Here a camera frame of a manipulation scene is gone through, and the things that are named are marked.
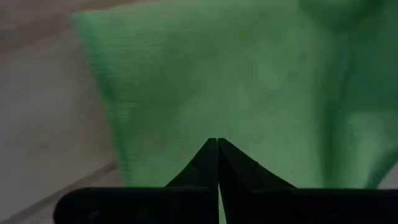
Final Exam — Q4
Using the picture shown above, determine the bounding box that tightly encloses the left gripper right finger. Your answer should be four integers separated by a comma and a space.
218, 138, 398, 224

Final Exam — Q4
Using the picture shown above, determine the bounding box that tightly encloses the green microfiber towel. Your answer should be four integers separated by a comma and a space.
70, 0, 398, 190

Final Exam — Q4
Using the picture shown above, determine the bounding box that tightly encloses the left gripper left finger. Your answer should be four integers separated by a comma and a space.
52, 138, 220, 224

